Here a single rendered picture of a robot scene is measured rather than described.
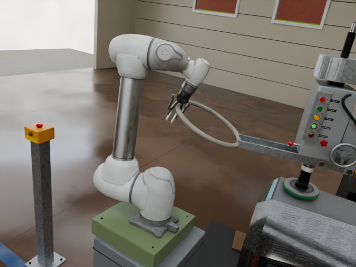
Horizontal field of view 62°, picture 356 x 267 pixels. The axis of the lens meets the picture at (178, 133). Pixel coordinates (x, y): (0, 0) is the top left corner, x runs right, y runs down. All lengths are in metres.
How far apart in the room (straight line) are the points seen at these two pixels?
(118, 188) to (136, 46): 0.62
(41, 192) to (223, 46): 7.16
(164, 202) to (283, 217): 0.84
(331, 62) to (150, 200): 1.16
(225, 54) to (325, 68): 6.88
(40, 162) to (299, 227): 1.60
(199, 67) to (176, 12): 7.61
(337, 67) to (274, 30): 6.44
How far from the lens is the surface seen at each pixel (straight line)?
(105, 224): 1.47
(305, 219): 1.97
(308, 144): 1.87
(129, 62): 1.27
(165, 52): 1.19
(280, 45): 8.12
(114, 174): 1.39
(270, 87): 8.24
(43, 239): 2.37
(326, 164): 1.98
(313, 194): 2.06
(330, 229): 1.99
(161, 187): 1.33
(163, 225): 1.44
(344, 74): 1.79
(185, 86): 1.80
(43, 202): 2.18
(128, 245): 1.40
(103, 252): 1.53
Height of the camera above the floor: 1.82
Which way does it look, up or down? 22 degrees down
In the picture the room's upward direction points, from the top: 8 degrees clockwise
